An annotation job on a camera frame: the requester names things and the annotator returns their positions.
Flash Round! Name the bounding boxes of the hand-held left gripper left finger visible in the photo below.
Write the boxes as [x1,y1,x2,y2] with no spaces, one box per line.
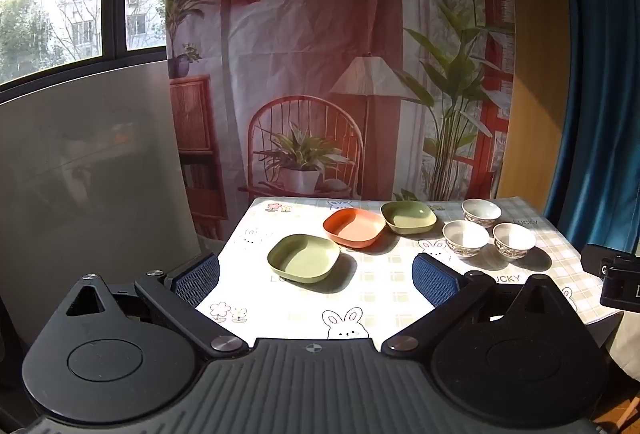
[65,252,249,360]

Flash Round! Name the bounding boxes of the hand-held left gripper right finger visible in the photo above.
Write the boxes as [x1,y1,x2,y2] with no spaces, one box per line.
[382,252,584,358]

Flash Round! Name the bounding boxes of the white patterned bowl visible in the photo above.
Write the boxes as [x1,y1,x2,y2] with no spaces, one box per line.
[492,222,537,260]
[461,198,502,229]
[443,220,489,259]

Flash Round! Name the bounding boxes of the checked rabbit print tablecloth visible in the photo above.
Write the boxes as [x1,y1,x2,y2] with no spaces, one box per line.
[195,196,640,395]

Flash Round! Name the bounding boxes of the small green square plate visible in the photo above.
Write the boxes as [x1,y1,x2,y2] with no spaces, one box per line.
[380,201,437,235]

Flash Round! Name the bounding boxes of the orange square plate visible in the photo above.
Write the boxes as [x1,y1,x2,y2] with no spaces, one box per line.
[322,208,387,249]

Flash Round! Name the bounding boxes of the large green square plate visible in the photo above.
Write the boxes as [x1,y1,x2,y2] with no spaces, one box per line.
[267,233,342,285]

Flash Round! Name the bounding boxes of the grey board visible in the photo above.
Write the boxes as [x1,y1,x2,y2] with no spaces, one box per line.
[0,59,222,355]

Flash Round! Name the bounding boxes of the blue curtain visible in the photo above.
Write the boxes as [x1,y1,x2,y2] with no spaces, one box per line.
[542,0,640,260]

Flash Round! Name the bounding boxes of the wooden wall panel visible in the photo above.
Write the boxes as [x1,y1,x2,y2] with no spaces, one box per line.
[492,0,572,204]

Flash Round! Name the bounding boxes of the printed room scene wall tapestry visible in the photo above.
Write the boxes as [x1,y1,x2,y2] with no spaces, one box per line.
[164,0,517,241]

